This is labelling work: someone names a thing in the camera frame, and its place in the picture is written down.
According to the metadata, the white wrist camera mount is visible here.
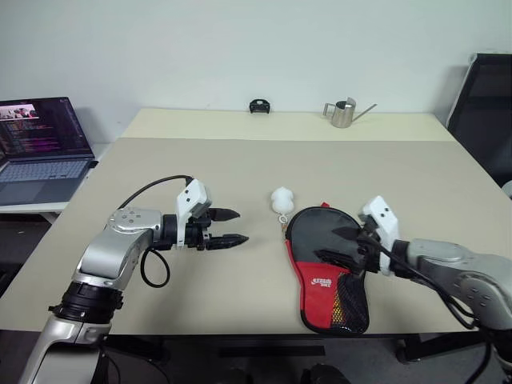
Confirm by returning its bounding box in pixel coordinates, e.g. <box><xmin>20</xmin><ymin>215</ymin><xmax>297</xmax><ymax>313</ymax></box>
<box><xmin>175</xmin><ymin>178</ymin><xmax>214</xmax><ymax>250</ymax></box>
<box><xmin>357</xmin><ymin>195</ymin><xmax>401</xmax><ymax>278</ymax></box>

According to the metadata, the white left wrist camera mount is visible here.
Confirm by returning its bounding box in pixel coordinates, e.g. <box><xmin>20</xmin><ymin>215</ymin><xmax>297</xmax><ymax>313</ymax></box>
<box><xmin>175</xmin><ymin>178</ymin><xmax>214</xmax><ymax>250</ymax></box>

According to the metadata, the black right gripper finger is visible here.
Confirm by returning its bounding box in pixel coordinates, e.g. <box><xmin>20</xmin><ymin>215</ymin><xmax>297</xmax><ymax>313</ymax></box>
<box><xmin>315</xmin><ymin>249</ymin><xmax>362</xmax><ymax>274</ymax></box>
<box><xmin>330</xmin><ymin>225</ymin><xmax>367</xmax><ymax>241</ymax></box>

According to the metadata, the dark rounded shape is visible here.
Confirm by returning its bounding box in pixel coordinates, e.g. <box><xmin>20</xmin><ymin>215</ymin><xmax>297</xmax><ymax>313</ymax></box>
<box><xmin>299</xmin><ymin>362</ymin><xmax>346</xmax><ymax>384</ymax></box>

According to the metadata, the white plush keychain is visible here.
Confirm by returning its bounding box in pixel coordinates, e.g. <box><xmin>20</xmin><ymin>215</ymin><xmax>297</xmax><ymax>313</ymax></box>
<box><xmin>269</xmin><ymin>186</ymin><xmax>297</xmax><ymax>226</ymax></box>

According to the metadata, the black office chair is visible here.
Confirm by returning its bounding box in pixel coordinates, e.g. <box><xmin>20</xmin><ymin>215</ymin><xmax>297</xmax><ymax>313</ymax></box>
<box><xmin>445</xmin><ymin>52</ymin><xmax>512</xmax><ymax>198</ymax></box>

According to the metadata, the steel watering can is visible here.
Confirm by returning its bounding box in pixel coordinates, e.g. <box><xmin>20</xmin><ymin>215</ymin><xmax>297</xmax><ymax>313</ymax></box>
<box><xmin>322</xmin><ymin>95</ymin><xmax>378</xmax><ymax>130</ymax></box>

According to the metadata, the open grey laptop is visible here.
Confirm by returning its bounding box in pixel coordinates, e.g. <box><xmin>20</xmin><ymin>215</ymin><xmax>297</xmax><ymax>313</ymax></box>
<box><xmin>0</xmin><ymin>96</ymin><xmax>99</xmax><ymax>206</ymax></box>

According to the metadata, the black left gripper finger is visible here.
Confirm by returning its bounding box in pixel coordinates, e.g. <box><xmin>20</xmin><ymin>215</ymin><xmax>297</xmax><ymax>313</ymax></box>
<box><xmin>210</xmin><ymin>206</ymin><xmax>242</xmax><ymax>223</ymax></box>
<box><xmin>206</xmin><ymin>234</ymin><xmax>250</xmax><ymax>252</ymax></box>

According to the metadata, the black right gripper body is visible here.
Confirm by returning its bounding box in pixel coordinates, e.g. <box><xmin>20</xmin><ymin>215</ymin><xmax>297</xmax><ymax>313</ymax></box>
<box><xmin>352</xmin><ymin>224</ymin><xmax>386</xmax><ymax>276</ymax></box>

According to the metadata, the small black clip gadget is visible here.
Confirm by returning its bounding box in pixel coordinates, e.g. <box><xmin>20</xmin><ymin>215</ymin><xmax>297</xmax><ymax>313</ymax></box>
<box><xmin>248</xmin><ymin>97</ymin><xmax>274</xmax><ymax>115</ymax></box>

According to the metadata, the white side desk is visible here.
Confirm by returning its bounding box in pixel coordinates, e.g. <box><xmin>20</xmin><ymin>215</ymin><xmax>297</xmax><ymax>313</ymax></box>
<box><xmin>0</xmin><ymin>141</ymin><xmax>114</xmax><ymax>226</ymax></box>

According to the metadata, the black red paddle case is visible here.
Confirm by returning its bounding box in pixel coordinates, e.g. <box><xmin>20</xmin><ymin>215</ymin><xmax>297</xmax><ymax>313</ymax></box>
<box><xmin>285</xmin><ymin>201</ymin><xmax>370</xmax><ymax>334</ymax></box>

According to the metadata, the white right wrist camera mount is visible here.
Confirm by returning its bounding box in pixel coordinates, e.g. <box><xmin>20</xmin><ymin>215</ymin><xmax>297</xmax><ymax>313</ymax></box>
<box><xmin>357</xmin><ymin>195</ymin><xmax>401</xmax><ymax>278</ymax></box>

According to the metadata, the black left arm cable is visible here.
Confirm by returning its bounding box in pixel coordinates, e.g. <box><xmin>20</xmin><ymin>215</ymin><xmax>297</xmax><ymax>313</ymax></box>
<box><xmin>116</xmin><ymin>174</ymin><xmax>195</xmax><ymax>289</ymax></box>

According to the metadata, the black table frame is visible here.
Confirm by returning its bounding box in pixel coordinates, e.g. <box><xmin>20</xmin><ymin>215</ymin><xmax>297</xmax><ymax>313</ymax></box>
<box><xmin>102</xmin><ymin>333</ymin><xmax>491</xmax><ymax>366</ymax></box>

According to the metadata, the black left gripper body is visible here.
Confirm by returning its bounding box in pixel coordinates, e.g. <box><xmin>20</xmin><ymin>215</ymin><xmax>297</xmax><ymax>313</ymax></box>
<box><xmin>184</xmin><ymin>211</ymin><xmax>219</xmax><ymax>253</ymax></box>

